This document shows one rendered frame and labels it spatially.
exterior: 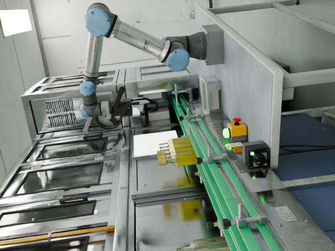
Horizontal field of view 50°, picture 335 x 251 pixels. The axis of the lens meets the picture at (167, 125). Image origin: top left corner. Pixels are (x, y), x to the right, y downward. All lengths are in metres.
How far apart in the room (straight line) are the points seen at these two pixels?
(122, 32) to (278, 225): 1.11
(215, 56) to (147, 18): 3.67
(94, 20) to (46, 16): 4.46
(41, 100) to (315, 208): 2.28
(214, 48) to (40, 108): 1.59
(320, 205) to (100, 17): 1.18
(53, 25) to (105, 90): 3.39
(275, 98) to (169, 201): 0.82
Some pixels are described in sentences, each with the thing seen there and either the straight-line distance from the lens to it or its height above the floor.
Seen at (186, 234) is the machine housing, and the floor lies 1.09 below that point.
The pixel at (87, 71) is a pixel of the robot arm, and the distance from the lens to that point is 2.00.
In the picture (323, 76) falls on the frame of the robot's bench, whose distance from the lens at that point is 1.41.
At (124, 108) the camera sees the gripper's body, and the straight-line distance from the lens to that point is 1.95.
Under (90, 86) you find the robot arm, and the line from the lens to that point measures 1.90.
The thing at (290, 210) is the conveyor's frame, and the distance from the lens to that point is 1.17.
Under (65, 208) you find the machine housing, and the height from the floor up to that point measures 1.67.
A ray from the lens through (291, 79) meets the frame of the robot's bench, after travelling 1.36.
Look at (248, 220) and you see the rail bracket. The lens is 1.12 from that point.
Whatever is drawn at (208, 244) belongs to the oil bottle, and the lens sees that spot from 1.42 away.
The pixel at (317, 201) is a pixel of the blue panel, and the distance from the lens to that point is 1.27.
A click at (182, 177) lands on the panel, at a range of 2.00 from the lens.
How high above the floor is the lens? 1.19
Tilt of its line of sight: 3 degrees down
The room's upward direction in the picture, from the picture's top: 97 degrees counter-clockwise
